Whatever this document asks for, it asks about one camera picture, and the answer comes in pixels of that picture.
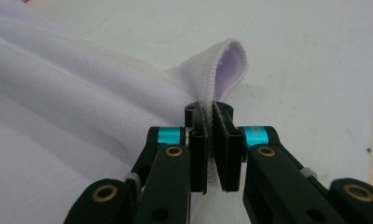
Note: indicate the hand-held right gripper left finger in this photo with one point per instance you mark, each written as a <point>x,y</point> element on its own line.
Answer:
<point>197,155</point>

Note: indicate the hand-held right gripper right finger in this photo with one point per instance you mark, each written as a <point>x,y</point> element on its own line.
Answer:
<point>228,155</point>

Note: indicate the lilac printed towel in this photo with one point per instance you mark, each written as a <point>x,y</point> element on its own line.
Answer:
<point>82,109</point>

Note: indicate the white grid mat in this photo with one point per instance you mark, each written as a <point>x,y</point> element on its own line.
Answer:
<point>299,62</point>

